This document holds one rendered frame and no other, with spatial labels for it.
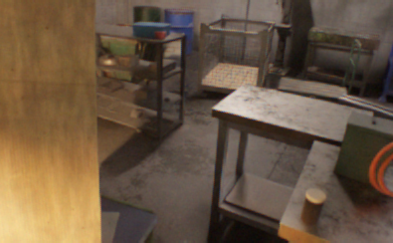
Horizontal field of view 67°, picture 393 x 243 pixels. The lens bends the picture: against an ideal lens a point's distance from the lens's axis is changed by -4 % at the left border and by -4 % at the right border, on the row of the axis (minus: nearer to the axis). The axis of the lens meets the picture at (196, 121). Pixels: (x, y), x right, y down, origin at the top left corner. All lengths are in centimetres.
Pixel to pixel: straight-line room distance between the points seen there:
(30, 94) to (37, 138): 10
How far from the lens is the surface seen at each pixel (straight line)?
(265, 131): 164
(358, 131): 120
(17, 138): 77
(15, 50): 74
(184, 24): 610
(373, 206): 118
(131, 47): 375
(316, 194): 97
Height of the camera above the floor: 150
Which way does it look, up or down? 26 degrees down
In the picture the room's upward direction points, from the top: 3 degrees clockwise
